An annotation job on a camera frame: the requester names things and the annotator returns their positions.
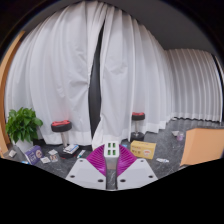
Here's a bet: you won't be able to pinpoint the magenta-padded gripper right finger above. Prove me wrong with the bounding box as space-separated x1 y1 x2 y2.
111 144 158 191

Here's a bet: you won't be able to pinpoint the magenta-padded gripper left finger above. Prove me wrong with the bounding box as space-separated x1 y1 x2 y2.
65 143 113 191

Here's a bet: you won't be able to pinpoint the white charger block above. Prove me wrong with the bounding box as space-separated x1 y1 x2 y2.
103 141 120 171

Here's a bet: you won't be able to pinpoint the yellow cardboard box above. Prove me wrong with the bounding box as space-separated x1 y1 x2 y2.
129 140 157 160

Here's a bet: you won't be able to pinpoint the small white tube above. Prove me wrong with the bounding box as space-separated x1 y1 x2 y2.
155 157 170 164

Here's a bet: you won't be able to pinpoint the flat blue white box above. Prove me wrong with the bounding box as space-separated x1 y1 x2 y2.
62 143 80 155

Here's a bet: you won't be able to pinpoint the small clear box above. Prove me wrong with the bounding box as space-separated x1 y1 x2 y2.
48 149 60 163

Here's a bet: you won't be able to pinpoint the small white card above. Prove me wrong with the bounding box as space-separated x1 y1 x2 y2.
39 156 52 164

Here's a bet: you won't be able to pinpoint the red-topped black bar stool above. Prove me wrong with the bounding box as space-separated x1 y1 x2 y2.
50 119 73 148
129 111 146 143

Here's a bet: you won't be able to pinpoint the purple box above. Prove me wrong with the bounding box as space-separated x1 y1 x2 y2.
24 144 44 166

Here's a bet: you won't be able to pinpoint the orange wooden desk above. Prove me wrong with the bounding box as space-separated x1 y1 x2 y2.
179 128 224 167

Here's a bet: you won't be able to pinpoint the green potted plant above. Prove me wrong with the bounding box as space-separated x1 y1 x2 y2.
4 107 44 154

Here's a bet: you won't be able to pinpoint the white pleated curtain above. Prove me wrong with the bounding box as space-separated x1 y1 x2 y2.
164 48 224 123

